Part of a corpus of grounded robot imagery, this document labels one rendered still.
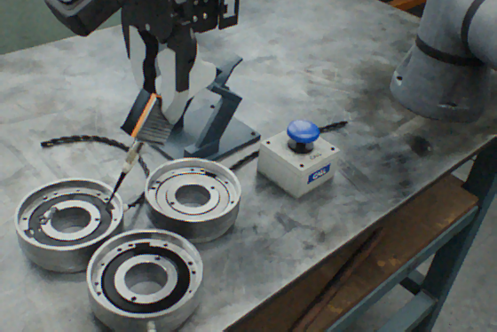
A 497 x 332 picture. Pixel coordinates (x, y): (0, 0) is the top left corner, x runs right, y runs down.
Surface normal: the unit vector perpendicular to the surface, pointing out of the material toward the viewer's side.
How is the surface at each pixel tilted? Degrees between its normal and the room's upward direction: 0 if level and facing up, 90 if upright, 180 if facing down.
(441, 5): 90
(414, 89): 72
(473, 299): 0
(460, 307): 0
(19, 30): 90
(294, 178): 90
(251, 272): 0
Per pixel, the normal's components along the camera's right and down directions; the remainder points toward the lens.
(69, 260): 0.19, 0.60
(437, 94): -0.34, 0.26
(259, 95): 0.09, -0.80
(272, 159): -0.73, 0.36
